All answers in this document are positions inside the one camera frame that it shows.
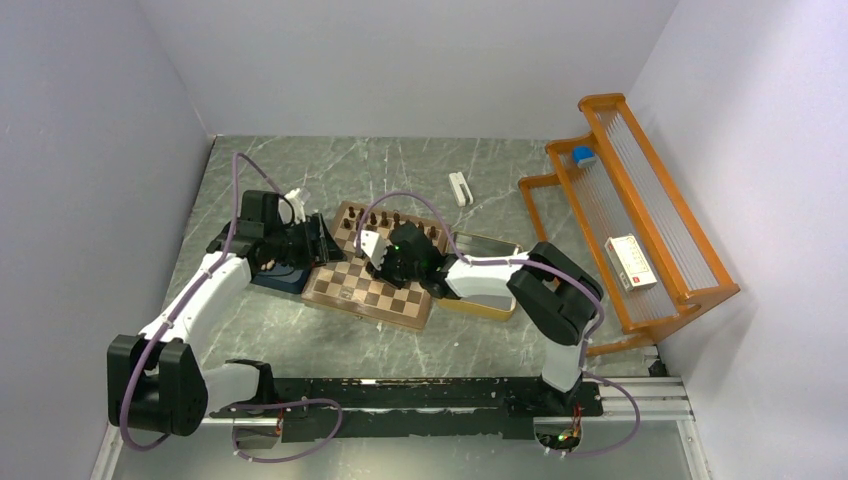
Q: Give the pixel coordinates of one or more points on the orange wooden rack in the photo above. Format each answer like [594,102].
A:
[629,190]

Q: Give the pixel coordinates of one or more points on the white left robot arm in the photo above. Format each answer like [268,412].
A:
[154,380]

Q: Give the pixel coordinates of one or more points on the wooden chess board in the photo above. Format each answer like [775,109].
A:
[347,286]

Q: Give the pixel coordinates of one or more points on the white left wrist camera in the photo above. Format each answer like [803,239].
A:
[292,206]

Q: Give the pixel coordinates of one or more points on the white small box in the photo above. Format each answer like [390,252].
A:
[630,263]

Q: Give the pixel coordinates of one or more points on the white clip on table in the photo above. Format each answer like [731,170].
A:
[460,189]

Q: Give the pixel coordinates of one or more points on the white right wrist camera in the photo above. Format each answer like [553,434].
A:
[374,247]

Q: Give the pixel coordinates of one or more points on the yellow metal tin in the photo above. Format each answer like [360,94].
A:
[495,304]

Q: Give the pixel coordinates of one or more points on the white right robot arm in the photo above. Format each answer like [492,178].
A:
[561,299]

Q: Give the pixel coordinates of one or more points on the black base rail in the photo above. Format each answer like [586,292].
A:
[509,407]

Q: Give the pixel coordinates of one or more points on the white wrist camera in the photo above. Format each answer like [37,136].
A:
[374,247]
[292,206]

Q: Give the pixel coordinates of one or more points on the blue tray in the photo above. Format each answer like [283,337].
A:
[282,278]

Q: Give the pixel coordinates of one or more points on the blue round object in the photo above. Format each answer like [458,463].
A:
[583,156]

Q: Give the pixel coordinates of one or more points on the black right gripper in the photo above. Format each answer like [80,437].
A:
[383,274]

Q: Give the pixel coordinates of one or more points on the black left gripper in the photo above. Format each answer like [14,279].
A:
[318,250]

